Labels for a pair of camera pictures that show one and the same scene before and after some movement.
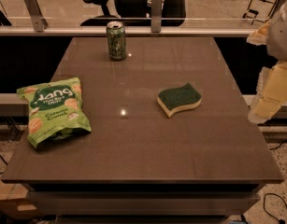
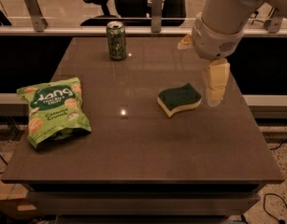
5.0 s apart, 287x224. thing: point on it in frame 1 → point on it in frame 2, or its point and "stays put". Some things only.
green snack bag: [56, 109] stays put
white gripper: [281, 36] → [211, 44]
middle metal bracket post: [156, 10] stays put
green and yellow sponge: [172, 100] stays put
